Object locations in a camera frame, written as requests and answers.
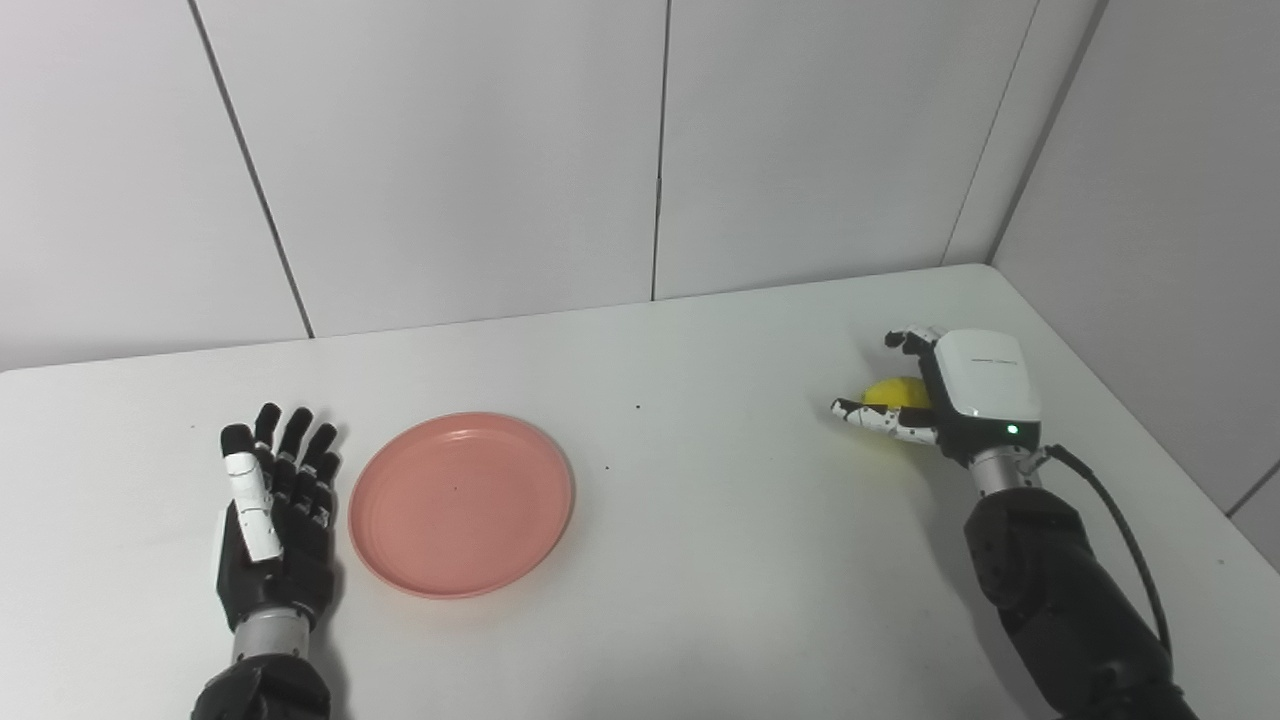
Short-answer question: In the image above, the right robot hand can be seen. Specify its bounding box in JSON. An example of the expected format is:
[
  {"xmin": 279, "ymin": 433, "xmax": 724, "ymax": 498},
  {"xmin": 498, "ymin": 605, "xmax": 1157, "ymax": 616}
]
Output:
[{"xmin": 830, "ymin": 326, "xmax": 1043, "ymax": 470}]

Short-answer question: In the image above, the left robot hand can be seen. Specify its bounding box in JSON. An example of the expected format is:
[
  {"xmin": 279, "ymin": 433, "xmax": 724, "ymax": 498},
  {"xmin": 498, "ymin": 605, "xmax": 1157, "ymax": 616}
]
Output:
[{"xmin": 215, "ymin": 403, "xmax": 342, "ymax": 631}]

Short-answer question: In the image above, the yellow lemon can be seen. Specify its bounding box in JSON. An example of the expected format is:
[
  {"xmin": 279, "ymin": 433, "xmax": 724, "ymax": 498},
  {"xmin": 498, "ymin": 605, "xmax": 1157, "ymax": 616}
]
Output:
[{"xmin": 861, "ymin": 376, "xmax": 932, "ymax": 410}]

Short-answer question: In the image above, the pink round plate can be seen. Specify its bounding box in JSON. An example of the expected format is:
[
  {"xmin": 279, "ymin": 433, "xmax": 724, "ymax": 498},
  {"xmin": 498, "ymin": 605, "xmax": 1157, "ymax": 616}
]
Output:
[{"xmin": 347, "ymin": 411, "xmax": 576, "ymax": 601}]

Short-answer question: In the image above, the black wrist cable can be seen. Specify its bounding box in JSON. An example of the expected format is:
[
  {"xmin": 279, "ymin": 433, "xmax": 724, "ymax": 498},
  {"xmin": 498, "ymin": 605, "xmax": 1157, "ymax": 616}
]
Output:
[{"xmin": 1030, "ymin": 443, "xmax": 1173, "ymax": 661}]

